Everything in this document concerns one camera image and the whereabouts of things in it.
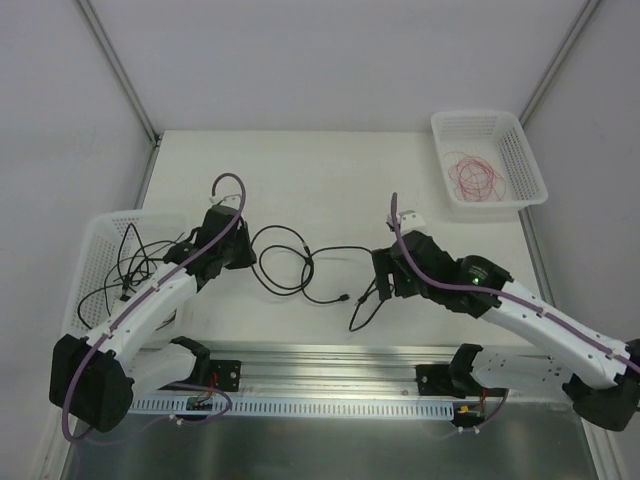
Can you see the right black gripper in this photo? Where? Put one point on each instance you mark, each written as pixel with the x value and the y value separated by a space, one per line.
pixel 381 270

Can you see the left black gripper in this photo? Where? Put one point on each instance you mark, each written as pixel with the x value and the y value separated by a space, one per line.
pixel 242 248

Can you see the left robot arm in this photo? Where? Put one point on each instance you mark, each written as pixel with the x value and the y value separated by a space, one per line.
pixel 96 377

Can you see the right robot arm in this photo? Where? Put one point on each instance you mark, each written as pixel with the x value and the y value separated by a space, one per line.
pixel 598 376

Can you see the left white plastic basket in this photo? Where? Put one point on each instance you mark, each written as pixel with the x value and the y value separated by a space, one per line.
pixel 121 251

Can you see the white plastic basket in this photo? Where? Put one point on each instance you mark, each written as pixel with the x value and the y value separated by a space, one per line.
pixel 487 164
pixel 121 251

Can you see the right white plastic basket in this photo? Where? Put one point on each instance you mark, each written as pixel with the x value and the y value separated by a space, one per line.
pixel 487 164

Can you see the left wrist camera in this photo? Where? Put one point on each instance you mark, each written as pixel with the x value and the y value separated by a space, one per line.
pixel 231 200

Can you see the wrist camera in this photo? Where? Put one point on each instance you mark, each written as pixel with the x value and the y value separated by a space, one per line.
pixel 410 220
pixel 231 200

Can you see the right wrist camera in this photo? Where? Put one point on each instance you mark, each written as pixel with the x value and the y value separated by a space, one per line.
pixel 410 220

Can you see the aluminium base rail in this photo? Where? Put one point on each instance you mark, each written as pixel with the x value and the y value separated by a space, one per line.
pixel 329 371

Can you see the white slotted cable duct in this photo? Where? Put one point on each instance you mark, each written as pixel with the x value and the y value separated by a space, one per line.
pixel 191 405

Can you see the left aluminium frame post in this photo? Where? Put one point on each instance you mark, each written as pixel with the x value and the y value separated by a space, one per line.
pixel 100 35

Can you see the aluminium frame post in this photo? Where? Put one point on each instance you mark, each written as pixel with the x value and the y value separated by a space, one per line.
pixel 100 35
pixel 577 29

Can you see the right aluminium frame post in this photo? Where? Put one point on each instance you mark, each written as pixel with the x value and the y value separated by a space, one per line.
pixel 577 29

